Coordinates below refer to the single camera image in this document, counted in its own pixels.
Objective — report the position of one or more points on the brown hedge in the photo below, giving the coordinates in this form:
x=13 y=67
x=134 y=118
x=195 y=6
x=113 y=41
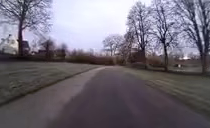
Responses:
x=89 y=59

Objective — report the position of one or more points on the bare tree with round crown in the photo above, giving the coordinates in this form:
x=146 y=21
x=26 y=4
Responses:
x=112 y=43

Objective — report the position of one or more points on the dark asphalt path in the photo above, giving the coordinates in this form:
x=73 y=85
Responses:
x=116 y=100

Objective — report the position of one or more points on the dark building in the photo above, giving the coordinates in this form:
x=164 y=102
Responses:
x=58 y=53

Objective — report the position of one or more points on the small dark tree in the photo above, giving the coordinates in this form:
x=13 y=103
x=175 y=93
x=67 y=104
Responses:
x=47 y=46

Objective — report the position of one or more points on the row of bare trees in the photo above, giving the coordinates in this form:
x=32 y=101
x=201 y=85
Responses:
x=165 y=40

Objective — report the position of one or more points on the frosty grass field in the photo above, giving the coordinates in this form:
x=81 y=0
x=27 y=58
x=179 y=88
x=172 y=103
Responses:
x=23 y=76

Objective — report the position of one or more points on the frosty grass verge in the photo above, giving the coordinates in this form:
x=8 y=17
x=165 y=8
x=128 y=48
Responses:
x=189 y=86

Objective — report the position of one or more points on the large bare tree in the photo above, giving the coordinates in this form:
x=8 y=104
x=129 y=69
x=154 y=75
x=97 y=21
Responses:
x=20 y=36

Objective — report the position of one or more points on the white house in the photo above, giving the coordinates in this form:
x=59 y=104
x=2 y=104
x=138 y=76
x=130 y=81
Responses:
x=8 y=45

